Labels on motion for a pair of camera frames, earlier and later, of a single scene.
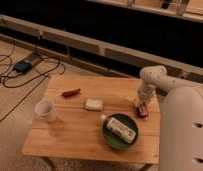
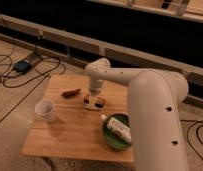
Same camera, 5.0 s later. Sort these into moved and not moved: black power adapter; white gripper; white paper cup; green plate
Moved: white gripper
Not moved: green plate; white paper cup; black power adapter
